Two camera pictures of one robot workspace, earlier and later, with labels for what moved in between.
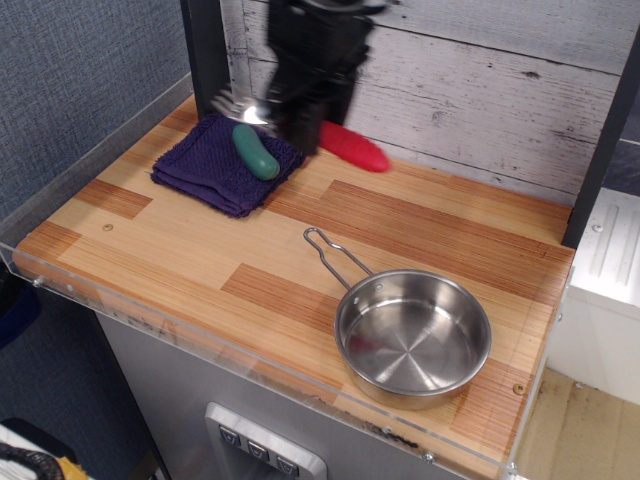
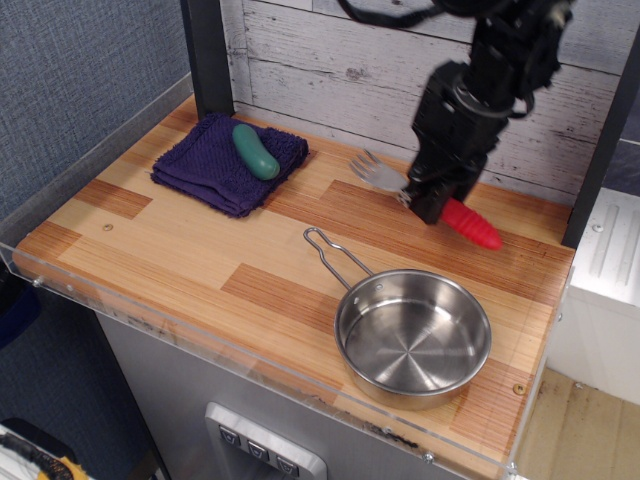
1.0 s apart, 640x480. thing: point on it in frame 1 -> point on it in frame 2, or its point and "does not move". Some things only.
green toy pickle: (249, 145) does not move
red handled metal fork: (334, 137) -> (454, 212)
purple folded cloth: (204, 165) does not move
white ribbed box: (596, 337) does not move
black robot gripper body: (319, 57) -> (453, 140)
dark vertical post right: (597, 175) does not move
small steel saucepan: (408, 339) does not move
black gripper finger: (300, 122) -> (429, 203)
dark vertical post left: (206, 40) does not move
